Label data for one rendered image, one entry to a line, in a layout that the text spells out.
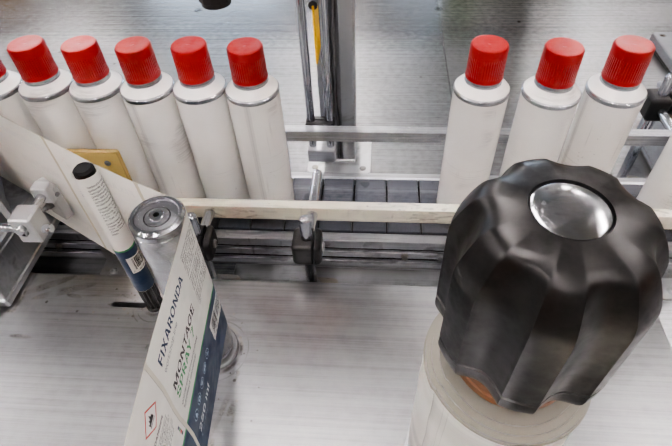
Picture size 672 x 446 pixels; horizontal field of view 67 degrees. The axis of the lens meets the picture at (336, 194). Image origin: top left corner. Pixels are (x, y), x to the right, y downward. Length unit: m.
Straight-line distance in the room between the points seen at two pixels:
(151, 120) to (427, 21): 0.67
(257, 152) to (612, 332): 0.39
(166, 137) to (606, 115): 0.42
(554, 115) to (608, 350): 0.32
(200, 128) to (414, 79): 0.46
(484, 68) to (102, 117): 0.36
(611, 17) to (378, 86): 0.50
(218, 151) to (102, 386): 0.24
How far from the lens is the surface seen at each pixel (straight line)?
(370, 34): 1.02
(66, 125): 0.59
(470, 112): 0.49
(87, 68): 0.54
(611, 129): 0.54
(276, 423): 0.47
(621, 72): 0.51
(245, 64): 0.47
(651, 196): 0.64
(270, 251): 0.59
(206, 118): 0.51
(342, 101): 0.65
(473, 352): 0.23
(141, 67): 0.51
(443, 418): 0.29
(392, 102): 0.84
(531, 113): 0.50
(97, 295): 0.59
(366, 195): 0.61
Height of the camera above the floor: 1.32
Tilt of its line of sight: 46 degrees down
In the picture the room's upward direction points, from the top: 3 degrees counter-clockwise
